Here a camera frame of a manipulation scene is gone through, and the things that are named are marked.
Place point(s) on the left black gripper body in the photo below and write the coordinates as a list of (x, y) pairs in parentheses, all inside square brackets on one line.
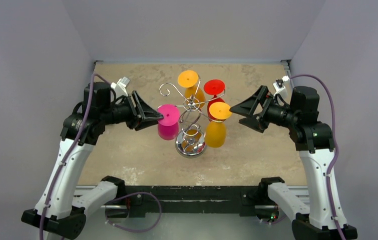
[(126, 112)]

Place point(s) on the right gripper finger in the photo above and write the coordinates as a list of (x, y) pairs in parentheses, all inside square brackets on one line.
[(252, 123), (249, 106)]

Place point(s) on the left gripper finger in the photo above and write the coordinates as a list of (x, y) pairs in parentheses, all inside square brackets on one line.
[(145, 124), (144, 111)]

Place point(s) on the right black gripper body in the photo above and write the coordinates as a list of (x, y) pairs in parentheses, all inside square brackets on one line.
[(260, 109)]

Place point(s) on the pink wine glass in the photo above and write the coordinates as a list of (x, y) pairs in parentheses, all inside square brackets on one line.
[(168, 127)]

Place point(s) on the orange wine glass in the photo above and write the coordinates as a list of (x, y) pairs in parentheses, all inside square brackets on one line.
[(188, 79), (216, 129)]

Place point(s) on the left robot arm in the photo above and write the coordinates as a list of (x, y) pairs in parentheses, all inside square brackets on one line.
[(58, 212)]

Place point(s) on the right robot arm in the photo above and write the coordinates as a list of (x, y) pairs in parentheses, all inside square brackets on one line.
[(323, 217)]

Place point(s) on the red wine glass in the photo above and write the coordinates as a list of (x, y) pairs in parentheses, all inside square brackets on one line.
[(215, 88)]

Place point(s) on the chrome wine glass rack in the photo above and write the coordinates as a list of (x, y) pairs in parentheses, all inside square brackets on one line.
[(193, 121)]

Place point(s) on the black front mounting bar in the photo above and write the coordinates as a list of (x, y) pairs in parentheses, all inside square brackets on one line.
[(242, 200)]

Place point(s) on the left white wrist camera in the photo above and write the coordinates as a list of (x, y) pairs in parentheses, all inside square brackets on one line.
[(120, 87)]

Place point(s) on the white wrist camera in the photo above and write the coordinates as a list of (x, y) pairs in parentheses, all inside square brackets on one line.
[(120, 87), (281, 86)]

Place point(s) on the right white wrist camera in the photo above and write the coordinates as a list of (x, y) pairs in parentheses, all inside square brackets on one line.
[(281, 86)]

